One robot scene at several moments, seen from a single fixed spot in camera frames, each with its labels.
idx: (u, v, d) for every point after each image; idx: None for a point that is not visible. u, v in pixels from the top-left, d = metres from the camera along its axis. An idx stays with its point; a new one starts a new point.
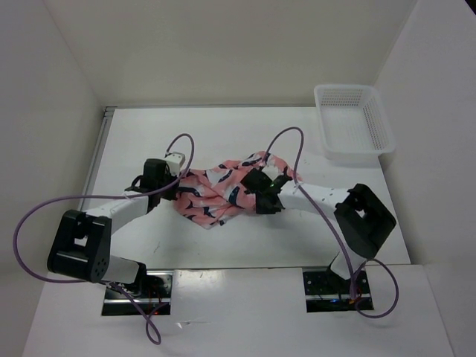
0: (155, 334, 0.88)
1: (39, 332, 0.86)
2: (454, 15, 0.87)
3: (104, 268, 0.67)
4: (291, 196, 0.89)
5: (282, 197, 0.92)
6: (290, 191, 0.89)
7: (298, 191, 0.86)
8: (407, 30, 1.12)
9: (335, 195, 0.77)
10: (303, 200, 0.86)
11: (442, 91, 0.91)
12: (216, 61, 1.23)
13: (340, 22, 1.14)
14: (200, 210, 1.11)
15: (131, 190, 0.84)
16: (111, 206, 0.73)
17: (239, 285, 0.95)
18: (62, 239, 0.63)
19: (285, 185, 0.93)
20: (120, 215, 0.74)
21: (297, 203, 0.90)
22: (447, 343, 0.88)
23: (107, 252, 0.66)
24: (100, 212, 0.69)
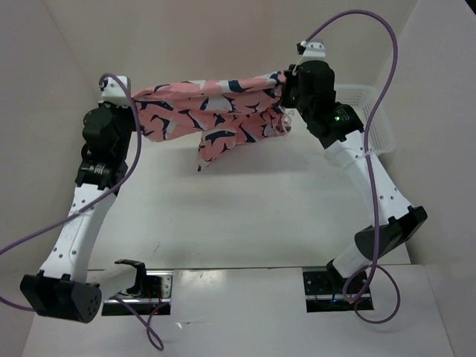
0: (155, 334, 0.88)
1: (39, 332, 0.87)
2: (455, 14, 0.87)
3: (100, 299, 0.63)
4: (348, 156, 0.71)
5: (335, 146, 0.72)
6: (353, 153, 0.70)
7: (364, 161, 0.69)
8: (407, 29, 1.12)
9: (395, 204, 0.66)
10: (359, 171, 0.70)
11: (442, 91, 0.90)
12: (216, 61, 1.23)
13: (340, 21, 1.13)
14: (159, 128, 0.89)
15: (82, 188, 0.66)
16: (69, 245, 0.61)
17: (239, 285, 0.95)
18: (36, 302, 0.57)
19: (352, 134, 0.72)
20: (85, 242, 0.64)
21: (346, 161, 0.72)
22: (447, 343, 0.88)
23: (93, 292, 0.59)
24: (61, 264, 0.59)
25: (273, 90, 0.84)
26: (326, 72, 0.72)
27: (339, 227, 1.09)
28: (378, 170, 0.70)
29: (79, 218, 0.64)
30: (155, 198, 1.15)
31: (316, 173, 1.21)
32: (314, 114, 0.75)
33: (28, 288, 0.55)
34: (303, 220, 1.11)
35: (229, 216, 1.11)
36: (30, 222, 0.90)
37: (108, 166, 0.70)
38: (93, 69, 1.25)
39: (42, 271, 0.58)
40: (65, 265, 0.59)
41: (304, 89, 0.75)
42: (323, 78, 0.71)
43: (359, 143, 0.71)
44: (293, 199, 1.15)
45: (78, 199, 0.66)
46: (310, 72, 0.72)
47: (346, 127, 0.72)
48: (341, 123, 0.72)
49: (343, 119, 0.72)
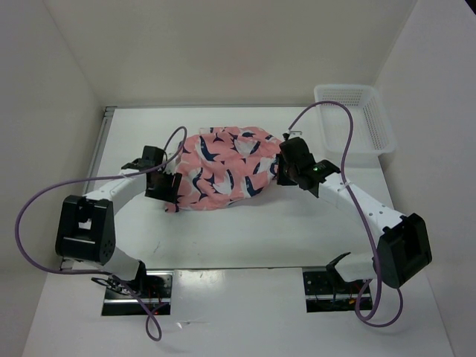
0: (155, 332, 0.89)
1: (38, 332, 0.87)
2: (455, 14, 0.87)
3: (112, 246, 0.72)
4: (332, 193, 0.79)
5: (320, 189, 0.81)
6: (335, 187, 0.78)
7: (345, 190, 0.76)
8: (407, 30, 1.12)
9: (385, 216, 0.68)
10: (346, 201, 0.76)
11: (442, 90, 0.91)
12: (216, 61, 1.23)
13: (340, 22, 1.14)
14: (200, 198, 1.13)
15: (128, 170, 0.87)
16: (110, 188, 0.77)
17: (239, 285, 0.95)
18: (68, 224, 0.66)
19: (330, 177, 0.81)
20: (121, 194, 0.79)
21: (335, 198, 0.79)
22: (447, 343, 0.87)
23: (111, 233, 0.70)
24: (100, 195, 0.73)
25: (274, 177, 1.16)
26: (299, 143, 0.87)
27: (339, 227, 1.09)
28: (363, 195, 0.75)
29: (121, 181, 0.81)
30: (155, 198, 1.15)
31: None
32: (301, 175, 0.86)
33: (70, 201, 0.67)
34: (304, 220, 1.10)
35: (230, 216, 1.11)
36: (30, 222, 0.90)
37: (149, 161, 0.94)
38: (94, 69, 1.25)
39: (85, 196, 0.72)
40: (105, 195, 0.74)
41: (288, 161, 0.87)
42: (297, 145, 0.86)
43: (338, 179, 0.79)
44: (293, 199, 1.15)
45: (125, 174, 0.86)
46: (285, 143, 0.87)
47: (327, 173, 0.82)
48: (321, 173, 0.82)
49: (323, 169, 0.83)
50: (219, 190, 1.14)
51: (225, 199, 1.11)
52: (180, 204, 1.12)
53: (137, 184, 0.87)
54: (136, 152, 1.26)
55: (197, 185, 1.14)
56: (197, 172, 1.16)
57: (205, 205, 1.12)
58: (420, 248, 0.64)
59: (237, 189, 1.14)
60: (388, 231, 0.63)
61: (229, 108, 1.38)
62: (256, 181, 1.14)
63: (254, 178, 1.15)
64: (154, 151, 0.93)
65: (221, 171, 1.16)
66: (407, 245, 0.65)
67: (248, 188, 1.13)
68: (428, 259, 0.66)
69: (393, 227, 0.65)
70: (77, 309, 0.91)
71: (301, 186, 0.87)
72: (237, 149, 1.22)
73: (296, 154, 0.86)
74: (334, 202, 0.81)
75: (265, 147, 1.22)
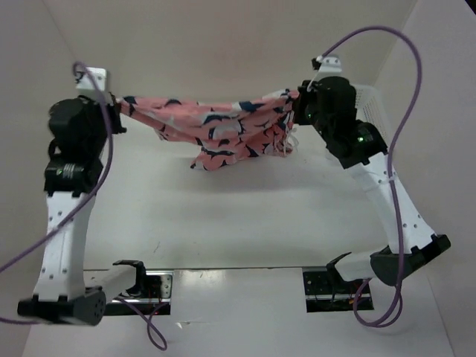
0: (161, 341, 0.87)
1: (38, 332, 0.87)
2: (454, 14, 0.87)
3: (101, 295, 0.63)
4: (370, 180, 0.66)
5: (358, 167, 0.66)
6: (376, 178, 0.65)
7: (387, 186, 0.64)
8: (407, 29, 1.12)
9: (419, 233, 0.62)
10: (383, 198, 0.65)
11: (442, 90, 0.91)
12: (216, 61, 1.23)
13: (340, 21, 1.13)
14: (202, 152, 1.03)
15: (54, 201, 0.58)
16: (57, 263, 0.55)
17: (239, 285, 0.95)
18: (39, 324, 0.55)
19: (375, 158, 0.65)
20: (75, 248, 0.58)
21: (367, 185, 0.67)
22: (447, 343, 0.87)
23: (92, 300, 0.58)
24: (53, 284, 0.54)
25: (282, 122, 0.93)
26: (347, 88, 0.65)
27: (339, 228, 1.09)
28: (402, 194, 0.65)
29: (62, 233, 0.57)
30: (155, 198, 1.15)
31: (316, 174, 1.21)
32: (338, 138, 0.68)
33: (26, 313, 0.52)
34: (304, 221, 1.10)
35: (230, 215, 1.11)
36: (27, 222, 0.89)
37: (79, 162, 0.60)
38: (93, 69, 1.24)
39: (36, 294, 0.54)
40: (60, 283, 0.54)
41: (323, 106, 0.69)
42: (343, 94, 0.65)
43: (383, 166, 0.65)
44: (293, 199, 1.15)
45: (54, 210, 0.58)
46: (329, 88, 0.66)
47: (370, 149, 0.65)
48: (365, 143, 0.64)
49: (367, 137, 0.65)
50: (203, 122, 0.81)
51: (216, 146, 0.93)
52: (135, 104, 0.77)
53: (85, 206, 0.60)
54: (136, 152, 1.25)
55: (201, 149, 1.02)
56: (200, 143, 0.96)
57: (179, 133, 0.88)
58: None
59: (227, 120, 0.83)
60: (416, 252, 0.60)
61: None
62: (253, 123, 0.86)
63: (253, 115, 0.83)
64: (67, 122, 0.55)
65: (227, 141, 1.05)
66: None
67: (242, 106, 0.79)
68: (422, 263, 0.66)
69: (422, 248, 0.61)
70: None
71: (331, 146, 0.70)
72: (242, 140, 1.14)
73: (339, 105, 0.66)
74: (361, 184, 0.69)
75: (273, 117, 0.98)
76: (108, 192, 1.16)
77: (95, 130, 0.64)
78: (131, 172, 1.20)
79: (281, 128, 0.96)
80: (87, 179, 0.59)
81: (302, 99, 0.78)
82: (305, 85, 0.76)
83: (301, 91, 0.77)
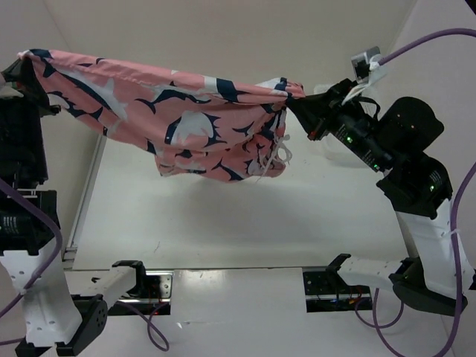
0: (163, 342, 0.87)
1: None
2: (452, 13, 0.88)
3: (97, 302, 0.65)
4: (431, 233, 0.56)
5: (420, 220, 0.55)
6: (438, 232, 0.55)
7: (448, 241, 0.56)
8: (407, 29, 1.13)
9: (465, 277, 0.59)
10: (441, 252, 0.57)
11: (440, 88, 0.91)
12: (216, 61, 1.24)
13: (340, 21, 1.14)
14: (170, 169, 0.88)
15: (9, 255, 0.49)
16: (39, 320, 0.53)
17: (239, 285, 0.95)
18: None
19: (442, 207, 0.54)
20: (53, 290, 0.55)
21: (422, 232, 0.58)
22: (448, 343, 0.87)
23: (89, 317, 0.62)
24: (44, 335, 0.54)
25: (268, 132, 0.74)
26: (432, 132, 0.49)
27: (339, 227, 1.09)
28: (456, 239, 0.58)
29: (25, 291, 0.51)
30: (155, 198, 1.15)
31: (316, 173, 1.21)
32: (400, 183, 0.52)
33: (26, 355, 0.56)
34: (304, 221, 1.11)
35: (230, 216, 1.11)
36: None
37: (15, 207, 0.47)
38: None
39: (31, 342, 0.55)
40: (51, 335, 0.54)
41: (391, 139, 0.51)
42: (421, 122, 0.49)
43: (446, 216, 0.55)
44: (292, 199, 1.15)
45: (14, 268, 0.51)
46: (413, 126, 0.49)
47: (437, 196, 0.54)
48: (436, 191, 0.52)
49: (439, 187, 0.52)
50: (155, 107, 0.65)
51: (172, 158, 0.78)
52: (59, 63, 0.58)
53: (46, 253, 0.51)
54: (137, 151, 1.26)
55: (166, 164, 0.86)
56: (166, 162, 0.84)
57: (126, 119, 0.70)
58: None
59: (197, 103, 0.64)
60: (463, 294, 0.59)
61: None
62: (227, 125, 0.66)
63: (225, 111, 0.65)
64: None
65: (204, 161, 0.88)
66: None
67: (216, 84, 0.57)
68: None
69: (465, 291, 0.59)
70: None
71: (381, 182, 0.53)
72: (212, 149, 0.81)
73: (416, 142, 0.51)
74: (409, 224, 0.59)
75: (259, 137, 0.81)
76: (108, 192, 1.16)
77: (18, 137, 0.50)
78: (131, 172, 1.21)
79: (266, 137, 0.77)
80: (36, 222, 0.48)
81: (323, 110, 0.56)
82: (339, 90, 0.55)
83: (332, 107, 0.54)
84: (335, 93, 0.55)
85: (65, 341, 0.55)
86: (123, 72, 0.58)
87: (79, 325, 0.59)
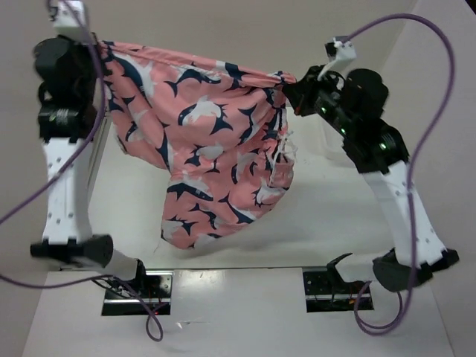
0: (156, 332, 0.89)
1: (39, 333, 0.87)
2: (454, 13, 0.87)
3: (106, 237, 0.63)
4: (386, 190, 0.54)
5: (373, 176, 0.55)
6: (392, 189, 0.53)
7: (403, 199, 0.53)
8: (407, 29, 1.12)
9: (433, 249, 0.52)
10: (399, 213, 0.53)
11: (442, 89, 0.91)
12: (216, 61, 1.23)
13: (341, 21, 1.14)
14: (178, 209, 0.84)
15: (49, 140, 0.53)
16: (63, 208, 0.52)
17: (239, 285, 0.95)
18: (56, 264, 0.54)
19: (396, 166, 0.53)
20: (77, 193, 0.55)
21: (381, 193, 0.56)
22: (446, 343, 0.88)
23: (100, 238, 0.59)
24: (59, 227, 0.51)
25: (271, 132, 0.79)
26: (380, 94, 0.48)
27: (338, 227, 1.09)
28: (420, 208, 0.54)
29: (63, 178, 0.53)
30: (155, 198, 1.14)
31: (315, 173, 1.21)
32: (358, 144, 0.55)
33: (39, 255, 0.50)
34: (304, 221, 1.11)
35: None
36: (29, 222, 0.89)
37: (72, 109, 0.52)
38: None
39: (45, 238, 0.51)
40: (68, 226, 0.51)
41: (349, 103, 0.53)
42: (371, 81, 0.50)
43: (402, 176, 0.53)
44: (292, 199, 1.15)
45: (53, 155, 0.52)
46: (361, 86, 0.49)
47: (395, 158, 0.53)
48: (390, 152, 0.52)
49: (394, 148, 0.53)
50: (177, 89, 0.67)
51: (180, 166, 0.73)
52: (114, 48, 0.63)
53: (82, 158, 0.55)
54: None
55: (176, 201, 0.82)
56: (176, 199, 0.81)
57: (146, 108, 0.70)
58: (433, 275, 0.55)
59: (209, 87, 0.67)
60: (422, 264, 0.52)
61: None
62: (237, 107, 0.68)
63: (233, 97, 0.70)
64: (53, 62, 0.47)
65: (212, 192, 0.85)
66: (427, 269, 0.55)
67: (226, 68, 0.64)
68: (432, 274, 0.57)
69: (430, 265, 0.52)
70: (77, 309, 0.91)
71: (344, 144, 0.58)
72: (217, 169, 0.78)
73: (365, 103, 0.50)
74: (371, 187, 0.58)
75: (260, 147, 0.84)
76: (108, 192, 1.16)
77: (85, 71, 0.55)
78: (131, 172, 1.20)
79: (270, 139, 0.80)
80: (82, 125, 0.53)
81: (303, 86, 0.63)
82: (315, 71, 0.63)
83: (309, 80, 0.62)
84: (312, 71, 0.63)
85: (78, 240, 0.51)
86: (158, 56, 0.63)
87: (88, 236, 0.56)
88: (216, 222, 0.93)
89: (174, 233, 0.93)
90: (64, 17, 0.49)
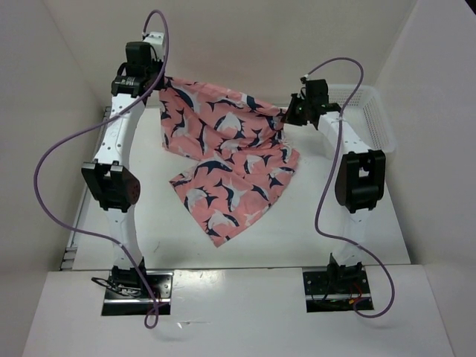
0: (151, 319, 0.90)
1: (38, 333, 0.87)
2: (455, 13, 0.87)
3: (139, 186, 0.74)
4: (327, 124, 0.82)
5: (320, 121, 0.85)
6: (329, 120, 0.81)
7: (336, 123, 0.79)
8: (407, 29, 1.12)
9: (358, 146, 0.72)
10: (335, 133, 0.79)
11: (442, 89, 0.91)
12: (216, 61, 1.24)
13: (340, 21, 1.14)
14: (203, 181, 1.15)
15: (117, 91, 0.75)
16: (115, 140, 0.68)
17: (239, 285, 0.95)
18: (94, 184, 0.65)
19: (332, 111, 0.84)
20: (126, 135, 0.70)
21: (326, 130, 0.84)
22: (447, 343, 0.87)
23: (136, 180, 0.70)
24: (107, 150, 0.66)
25: (276, 137, 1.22)
26: (321, 85, 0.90)
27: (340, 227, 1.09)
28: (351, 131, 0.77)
29: (120, 119, 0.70)
30: (155, 198, 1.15)
31: (315, 172, 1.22)
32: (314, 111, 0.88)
33: (87, 171, 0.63)
34: (304, 220, 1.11)
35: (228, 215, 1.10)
36: (27, 222, 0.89)
37: (137, 79, 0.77)
38: (94, 68, 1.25)
39: (96, 160, 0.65)
40: (114, 155, 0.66)
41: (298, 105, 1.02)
42: (317, 83, 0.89)
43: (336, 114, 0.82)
44: (292, 198, 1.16)
45: (117, 104, 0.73)
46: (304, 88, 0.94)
47: (329, 108, 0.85)
48: (326, 108, 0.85)
49: (329, 106, 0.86)
50: (215, 107, 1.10)
51: (211, 152, 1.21)
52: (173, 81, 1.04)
53: (136, 109, 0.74)
54: (136, 149, 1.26)
55: (204, 174, 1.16)
56: (204, 173, 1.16)
57: (192, 115, 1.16)
58: (375, 181, 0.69)
59: (235, 109, 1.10)
60: (349, 153, 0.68)
61: None
62: (252, 125, 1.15)
63: (251, 118, 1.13)
64: (137, 50, 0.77)
65: (227, 173, 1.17)
66: (367, 180, 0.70)
67: (248, 100, 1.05)
68: (381, 196, 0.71)
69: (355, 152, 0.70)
70: (76, 308, 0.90)
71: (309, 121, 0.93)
72: (233, 158, 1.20)
73: (314, 88, 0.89)
74: (326, 134, 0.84)
75: (268, 147, 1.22)
76: None
77: (146, 61, 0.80)
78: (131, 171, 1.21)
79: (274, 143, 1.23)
80: (140, 89, 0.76)
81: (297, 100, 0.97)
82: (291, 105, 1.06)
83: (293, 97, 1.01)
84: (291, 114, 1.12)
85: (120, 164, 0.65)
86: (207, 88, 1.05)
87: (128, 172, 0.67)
88: (233, 203, 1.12)
89: (195, 204, 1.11)
90: (151, 39, 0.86)
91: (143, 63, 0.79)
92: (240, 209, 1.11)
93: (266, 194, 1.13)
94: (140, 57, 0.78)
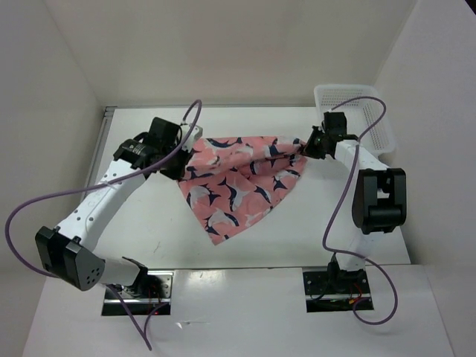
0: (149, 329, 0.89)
1: (37, 333, 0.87)
2: (455, 13, 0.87)
3: (103, 268, 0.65)
4: (343, 150, 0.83)
5: (336, 148, 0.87)
6: (345, 145, 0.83)
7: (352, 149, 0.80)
8: (407, 28, 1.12)
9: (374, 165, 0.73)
10: (350, 156, 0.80)
11: (442, 88, 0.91)
12: (216, 61, 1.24)
13: (340, 21, 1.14)
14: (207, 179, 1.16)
15: (119, 159, 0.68)
16: (89, 210, 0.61)
17: (239, 284, 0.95)
18: (46, 259, 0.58)
19: (349, 140, 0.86)
20: (106, 209, 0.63)
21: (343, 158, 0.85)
22: (447, 343, 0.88)
23: (97, 262, 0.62)
24: (74, 222, 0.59)
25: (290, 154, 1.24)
26: (340, 118, 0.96)
27: (340, 227, 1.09)
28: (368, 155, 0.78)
29: (108, 188, 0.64)
30: (155, 198, 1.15)
31: (315, 172, 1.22)
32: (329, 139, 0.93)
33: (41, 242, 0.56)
34: (304, 220, 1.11)
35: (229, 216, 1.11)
36: (27, 222, 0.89)
37: (147, 149, 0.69)
38: (94, 68, 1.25)
39: (58, 227, 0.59)
40: (81, 229, 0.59)
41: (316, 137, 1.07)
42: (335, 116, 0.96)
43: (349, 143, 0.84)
44: (292, 198, 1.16)
45: (112, 171, 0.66)
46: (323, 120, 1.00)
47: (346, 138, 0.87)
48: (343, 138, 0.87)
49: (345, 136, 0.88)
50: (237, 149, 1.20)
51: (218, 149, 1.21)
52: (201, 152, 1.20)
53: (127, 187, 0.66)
54: None
55: None
56: None
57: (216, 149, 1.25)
58: (395, 201, 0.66)
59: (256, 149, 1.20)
60: (366, 169, 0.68)
61: (228, 108, 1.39)
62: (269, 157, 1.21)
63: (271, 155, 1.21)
64: (163, 127, 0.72)
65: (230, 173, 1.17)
66: (388, 201, 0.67)
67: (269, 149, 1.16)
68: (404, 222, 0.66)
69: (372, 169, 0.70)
70: (76, 308, 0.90)
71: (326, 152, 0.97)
72: None
73: (333, 122, 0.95)
74: (343, 161, 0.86)
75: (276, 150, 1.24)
76: None
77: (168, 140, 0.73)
78: None
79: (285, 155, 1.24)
80: (148, 162, 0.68)
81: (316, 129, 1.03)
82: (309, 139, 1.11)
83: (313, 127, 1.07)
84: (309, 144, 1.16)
85: (80, 242, 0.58)
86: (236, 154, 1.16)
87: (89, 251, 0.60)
88: (235, 202, 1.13)
89: (198, 201, 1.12)
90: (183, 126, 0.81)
91: (163, 140, 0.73)
92: (241, 210, 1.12)
93: (269, 196, 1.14)
94: (164, 134, 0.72)
